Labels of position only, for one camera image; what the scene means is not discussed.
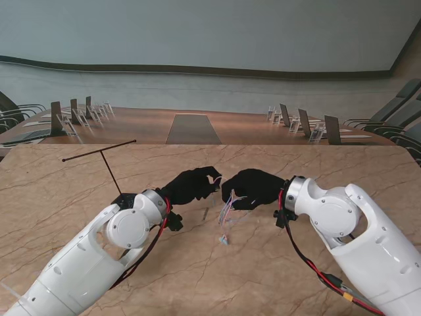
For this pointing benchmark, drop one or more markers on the clear acrylic name stand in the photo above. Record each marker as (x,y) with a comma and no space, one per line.
(271,113)
(67,126)
(315,135)
(277,119)
(108,108)
(101,110)
(294,125)
(95,116)
(82,119)

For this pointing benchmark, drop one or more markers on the brown wooden conference table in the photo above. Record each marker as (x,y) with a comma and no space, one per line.
(246,128)

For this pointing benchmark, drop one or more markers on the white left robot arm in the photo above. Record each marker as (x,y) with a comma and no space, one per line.
(92,260)

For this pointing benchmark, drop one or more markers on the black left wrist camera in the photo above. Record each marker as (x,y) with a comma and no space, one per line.
(174,222)

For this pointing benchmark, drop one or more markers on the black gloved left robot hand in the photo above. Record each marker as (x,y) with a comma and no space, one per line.
(190,187)

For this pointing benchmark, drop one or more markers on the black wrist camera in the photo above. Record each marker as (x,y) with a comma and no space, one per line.
(282,219)
(174,222)

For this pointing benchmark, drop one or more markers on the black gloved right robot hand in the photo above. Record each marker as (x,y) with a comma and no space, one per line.
(256,187)

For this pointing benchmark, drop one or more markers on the dark upright desk panel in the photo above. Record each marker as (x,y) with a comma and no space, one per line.
(285,115)
(56,118)
(333,130)
(74,110)
(88,105)
(305,122)

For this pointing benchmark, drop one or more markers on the dark grey office chair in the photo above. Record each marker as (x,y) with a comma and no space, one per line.
(415,131)
(388,110)
(6,121)
(8,105)
(408,115)

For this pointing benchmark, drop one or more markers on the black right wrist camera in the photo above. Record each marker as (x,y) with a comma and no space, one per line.
(282,219)

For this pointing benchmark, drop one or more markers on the grey desk pad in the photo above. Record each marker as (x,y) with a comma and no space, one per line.
(26,134)

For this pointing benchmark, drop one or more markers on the white paper sheet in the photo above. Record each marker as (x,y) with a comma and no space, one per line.
(34,123)
(356,136)

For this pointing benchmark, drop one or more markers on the black T-bar rack hexagon base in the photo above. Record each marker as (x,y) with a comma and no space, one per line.
(126,199)

